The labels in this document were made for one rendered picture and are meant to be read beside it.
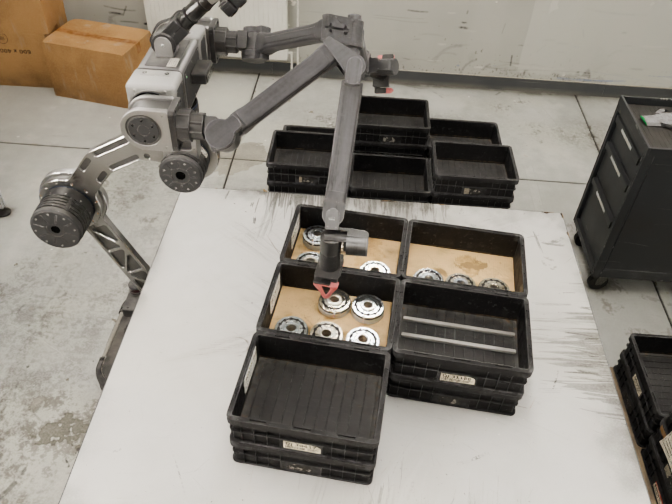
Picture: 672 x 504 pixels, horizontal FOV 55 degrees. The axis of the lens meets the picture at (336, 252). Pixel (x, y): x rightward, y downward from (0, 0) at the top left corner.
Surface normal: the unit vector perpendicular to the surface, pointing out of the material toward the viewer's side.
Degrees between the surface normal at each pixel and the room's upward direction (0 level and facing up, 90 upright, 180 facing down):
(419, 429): 0
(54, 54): 89
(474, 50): 90
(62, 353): 0
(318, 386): 0
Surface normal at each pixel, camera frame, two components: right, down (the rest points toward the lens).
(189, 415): 0.04, -0.73
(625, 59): -0.06, 0.68
